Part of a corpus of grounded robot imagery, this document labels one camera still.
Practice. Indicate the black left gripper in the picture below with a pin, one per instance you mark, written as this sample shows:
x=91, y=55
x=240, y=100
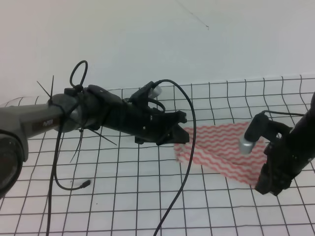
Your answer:
x=145, y=124

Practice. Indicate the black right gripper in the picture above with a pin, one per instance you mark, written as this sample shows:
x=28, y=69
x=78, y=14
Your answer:
x=285, y=160

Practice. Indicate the pink wavy striped towel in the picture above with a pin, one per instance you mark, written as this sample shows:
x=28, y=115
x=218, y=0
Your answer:
x=217, y=148

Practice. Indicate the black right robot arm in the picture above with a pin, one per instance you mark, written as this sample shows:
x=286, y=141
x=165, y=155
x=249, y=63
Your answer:
x=304, y=132

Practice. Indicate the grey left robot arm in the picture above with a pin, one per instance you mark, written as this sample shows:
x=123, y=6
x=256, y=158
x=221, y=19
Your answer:
x=15, y=130

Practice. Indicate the black zip tie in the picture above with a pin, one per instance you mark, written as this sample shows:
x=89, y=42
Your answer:
x=77, y=107

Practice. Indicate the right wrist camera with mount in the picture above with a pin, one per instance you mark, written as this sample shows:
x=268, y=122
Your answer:
x=262, y=126

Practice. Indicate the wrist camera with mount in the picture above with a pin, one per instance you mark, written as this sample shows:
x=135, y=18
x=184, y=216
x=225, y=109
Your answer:
x=141, y=97
x=262, y=126

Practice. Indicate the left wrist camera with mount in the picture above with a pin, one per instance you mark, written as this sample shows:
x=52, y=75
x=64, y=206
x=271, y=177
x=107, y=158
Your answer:
x=141, y=97

